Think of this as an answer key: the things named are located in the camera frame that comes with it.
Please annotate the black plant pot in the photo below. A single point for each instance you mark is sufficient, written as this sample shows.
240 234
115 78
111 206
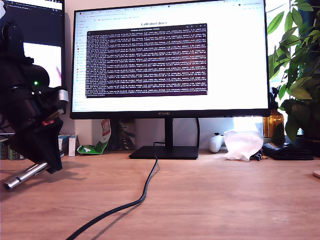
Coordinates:
310 143

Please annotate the amber glass bottle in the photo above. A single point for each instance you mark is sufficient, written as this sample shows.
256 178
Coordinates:
272 123

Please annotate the round cork coaster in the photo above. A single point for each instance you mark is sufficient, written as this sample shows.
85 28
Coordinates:
317 174

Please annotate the patterned grey card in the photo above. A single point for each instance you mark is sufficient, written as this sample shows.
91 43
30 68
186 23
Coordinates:
127 135

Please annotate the green leafy plant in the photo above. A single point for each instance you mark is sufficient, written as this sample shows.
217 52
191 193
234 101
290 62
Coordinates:
302 82

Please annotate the green white gum bag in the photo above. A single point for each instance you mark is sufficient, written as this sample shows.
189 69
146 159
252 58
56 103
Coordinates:
96 149

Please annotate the white game controller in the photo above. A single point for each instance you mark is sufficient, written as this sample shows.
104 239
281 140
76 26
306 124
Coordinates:
215 145

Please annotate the black leather pouch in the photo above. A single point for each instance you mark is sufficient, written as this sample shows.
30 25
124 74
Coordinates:
287 151

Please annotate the green white carton box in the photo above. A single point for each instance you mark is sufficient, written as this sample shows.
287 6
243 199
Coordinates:
3 152
15 155

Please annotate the white blue carton box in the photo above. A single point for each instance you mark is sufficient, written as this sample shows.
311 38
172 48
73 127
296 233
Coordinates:
73 146
65 145

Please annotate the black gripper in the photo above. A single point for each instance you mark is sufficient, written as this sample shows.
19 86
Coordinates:
22 110

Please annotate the gripper grey camera box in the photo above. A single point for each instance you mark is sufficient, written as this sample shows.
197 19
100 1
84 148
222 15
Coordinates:
63 97

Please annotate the metallic laser pointer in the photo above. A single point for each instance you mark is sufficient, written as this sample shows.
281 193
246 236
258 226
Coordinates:
22 177

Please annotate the crumpled white plastic bag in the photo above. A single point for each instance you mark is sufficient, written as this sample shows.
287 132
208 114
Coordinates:
242 145

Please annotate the black TUF gaming monitor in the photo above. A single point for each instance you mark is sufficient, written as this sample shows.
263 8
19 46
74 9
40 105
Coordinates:
45 27

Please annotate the large black Huawei monitor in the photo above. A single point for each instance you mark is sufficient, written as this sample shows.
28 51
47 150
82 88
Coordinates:
225 75

